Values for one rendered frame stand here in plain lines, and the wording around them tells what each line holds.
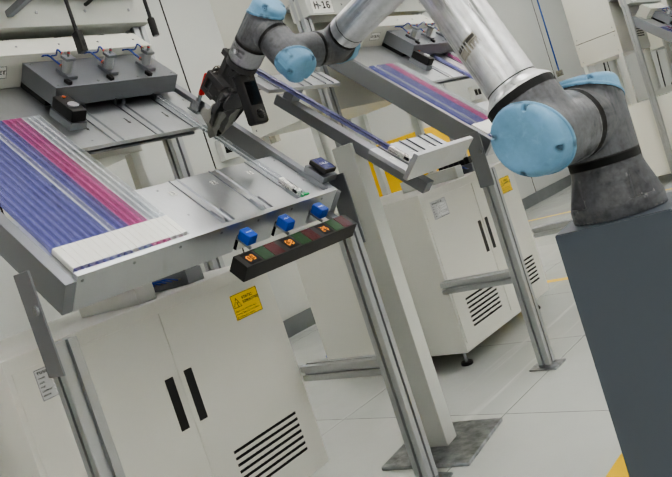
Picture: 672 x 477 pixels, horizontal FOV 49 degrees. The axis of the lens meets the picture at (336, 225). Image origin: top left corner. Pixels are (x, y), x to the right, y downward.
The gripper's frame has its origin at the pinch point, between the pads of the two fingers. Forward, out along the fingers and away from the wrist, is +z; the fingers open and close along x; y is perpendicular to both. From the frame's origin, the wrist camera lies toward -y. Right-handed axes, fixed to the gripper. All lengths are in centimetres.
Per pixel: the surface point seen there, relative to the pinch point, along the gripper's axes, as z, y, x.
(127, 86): 2.9, 22.6, 9.0
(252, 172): -2.6, -15.0, 2.6
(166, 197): -2.7, -15.5, 27.4
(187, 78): 116, 143, -150
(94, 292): -4, -31, 54
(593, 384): 16, -101, -66
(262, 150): -0.6, -8.1, -8.0
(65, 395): 4, -42, 64
